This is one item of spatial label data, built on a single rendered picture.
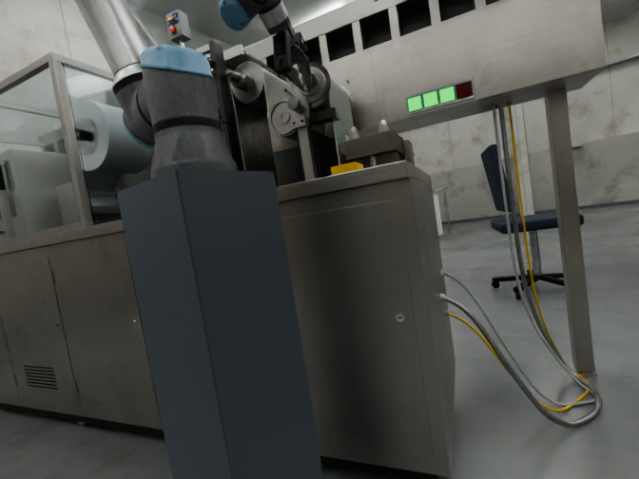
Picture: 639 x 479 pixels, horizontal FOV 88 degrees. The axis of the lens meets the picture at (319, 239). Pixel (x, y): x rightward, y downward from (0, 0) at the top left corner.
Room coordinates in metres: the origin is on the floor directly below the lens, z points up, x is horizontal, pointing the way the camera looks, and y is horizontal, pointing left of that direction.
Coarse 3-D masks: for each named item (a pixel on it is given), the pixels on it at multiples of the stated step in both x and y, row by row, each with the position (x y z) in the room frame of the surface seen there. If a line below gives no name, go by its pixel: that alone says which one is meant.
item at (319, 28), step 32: (384, 0) 1.37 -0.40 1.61; (416, 0) 1.34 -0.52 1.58; (448, 0) 1.34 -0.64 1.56; (480, 0) 1.23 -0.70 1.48; (512, 0) 1.19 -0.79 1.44; (320, 32) 1.48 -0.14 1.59; (352, 32) 1.50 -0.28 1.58; (384, 32) 1.44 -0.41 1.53; (416, 32) 1.32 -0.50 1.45; (320, 64) 1.57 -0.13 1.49
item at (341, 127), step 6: (330, 96) 1.14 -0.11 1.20; (330, 102) 1.14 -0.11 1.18; (336, 102) 1.19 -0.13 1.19; (336, 108) 1.18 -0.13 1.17; (342, 108) 1.25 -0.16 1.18; (348, 108) 1.32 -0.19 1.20; (342, 114) 1.24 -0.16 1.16; (348, 114) 1.31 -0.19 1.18; (342, 120) 1.23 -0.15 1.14; (348, 120) 1.30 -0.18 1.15; (336, 126) 1.15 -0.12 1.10; (342, 126) 1.22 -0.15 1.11; (348, 126) 1.29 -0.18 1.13; (336, 132) 1.14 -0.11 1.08; (342, 132) 1.21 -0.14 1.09; (348, 132) 1.28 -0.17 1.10; (336, 138) 1.14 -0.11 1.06; (342, 138) 1.20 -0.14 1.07; (336, 144) 1.14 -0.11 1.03
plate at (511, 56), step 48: (528, 0) 1.17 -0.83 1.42; (576, 0) 1.12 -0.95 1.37; (384, 48) 1.37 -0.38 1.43; (432, 48) 1.30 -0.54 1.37; (480, 48) 1.24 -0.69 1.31; (528, 48) 1.18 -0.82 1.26; (576, 48) 1.12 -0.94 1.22; (384, 96) 1.38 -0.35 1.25; (480, 96) 1.24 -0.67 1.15; (528, 96) 1.31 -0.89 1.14; (288, 144) 1.57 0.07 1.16
